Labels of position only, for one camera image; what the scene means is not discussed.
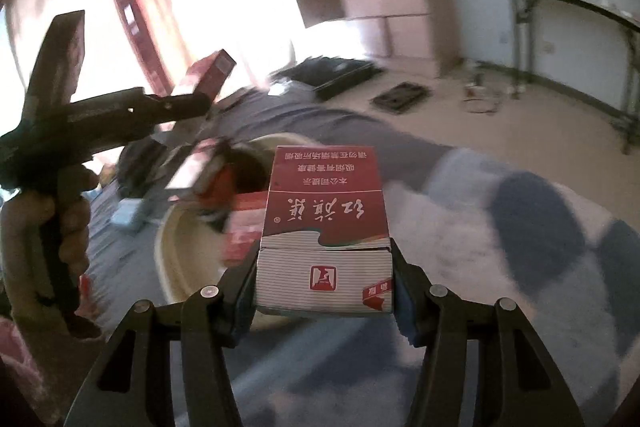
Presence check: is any red cigarette pack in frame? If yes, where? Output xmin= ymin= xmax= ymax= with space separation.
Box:
xmin=222 ymin=192 xmax=268 ymax=267

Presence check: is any person's left hand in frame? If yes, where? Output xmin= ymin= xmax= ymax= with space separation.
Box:
xmin=1 ymin=165 xmax=99 ymax=329

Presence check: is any blue white checkered blanket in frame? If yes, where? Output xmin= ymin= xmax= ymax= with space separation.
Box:
xmin=227 ymin=150 xmax=639 ymax=426

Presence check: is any red white cigarette box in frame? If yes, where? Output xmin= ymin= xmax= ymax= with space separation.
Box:
xmin=255 ymin=145 xmax=393 ymax=317

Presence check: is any grey bed sheet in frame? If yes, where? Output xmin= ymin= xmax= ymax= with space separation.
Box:
xmin=88 ymin=91 xmax=451 ymax=309

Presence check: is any black case on floor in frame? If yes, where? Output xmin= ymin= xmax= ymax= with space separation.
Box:
xmin=272 ymin=56 xmax=384 ymax=102

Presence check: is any black foam tray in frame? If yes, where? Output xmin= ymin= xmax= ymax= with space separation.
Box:
xmin=371 ymin=82 xmax=432 ymax=114

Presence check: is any cream plastic basin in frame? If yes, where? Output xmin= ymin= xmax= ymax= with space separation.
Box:
xmin=154 ymin=133 xmax=314 ymax=303

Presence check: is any red white double-happiness box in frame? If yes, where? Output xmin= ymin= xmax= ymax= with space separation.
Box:
xmin=165 ymin=139 xmax=235 ymax=211

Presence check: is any dark red cigarette box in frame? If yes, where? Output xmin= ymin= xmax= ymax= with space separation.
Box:
xmin=171 ymin=49 xmax=236 ymax=102

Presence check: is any black folding table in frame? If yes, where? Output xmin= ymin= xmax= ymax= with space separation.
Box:
xmin=509 ymin=0 xmax=639 ymax=155

